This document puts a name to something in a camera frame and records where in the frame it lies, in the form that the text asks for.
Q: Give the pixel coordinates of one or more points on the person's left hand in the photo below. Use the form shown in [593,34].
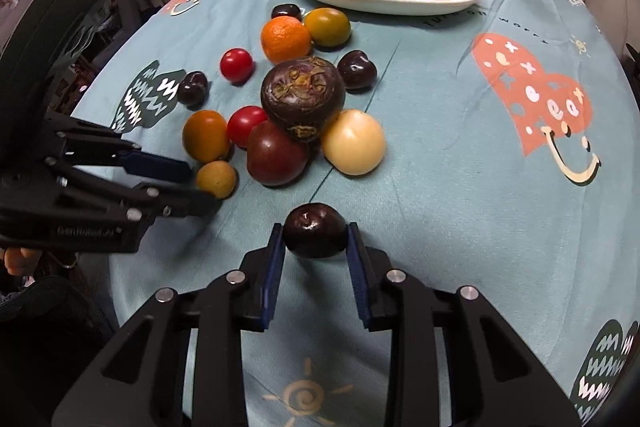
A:
[20,259]

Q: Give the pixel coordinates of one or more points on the large brown purple fruit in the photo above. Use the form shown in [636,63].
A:
[302,99]

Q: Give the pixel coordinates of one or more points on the dark cherry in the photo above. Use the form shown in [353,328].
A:
[315,231]
[356,69]
[192,88]
[286,11]

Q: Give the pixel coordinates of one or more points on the orange tomato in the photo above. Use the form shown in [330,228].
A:
[206,136]

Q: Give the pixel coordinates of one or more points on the person's dark clothing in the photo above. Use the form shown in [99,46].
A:
[45,332]

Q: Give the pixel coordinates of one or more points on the dark red tomato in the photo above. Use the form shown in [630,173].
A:
[276,157]

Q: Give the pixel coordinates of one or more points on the blue printed tablecloth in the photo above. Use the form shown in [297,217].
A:
[450,207]

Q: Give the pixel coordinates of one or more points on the cream round fruit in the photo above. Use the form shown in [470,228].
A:
[353,142]

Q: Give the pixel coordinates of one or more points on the orange mandarin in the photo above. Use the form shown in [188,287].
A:
[285,39]

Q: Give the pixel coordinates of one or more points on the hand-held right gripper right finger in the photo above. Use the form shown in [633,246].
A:
[357,272]

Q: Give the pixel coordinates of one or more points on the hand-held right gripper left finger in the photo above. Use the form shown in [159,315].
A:
[272,272]

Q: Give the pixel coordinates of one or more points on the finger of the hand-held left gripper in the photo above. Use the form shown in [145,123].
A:
[185,203]
[155,167]

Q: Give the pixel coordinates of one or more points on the yellow green tangerine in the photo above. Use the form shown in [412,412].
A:
[327,27]

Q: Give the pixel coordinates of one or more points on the red cherry tomato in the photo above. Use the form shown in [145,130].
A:
[244,125]
[236,65]

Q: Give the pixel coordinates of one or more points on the small yellow longan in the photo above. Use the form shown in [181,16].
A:
[216,178]

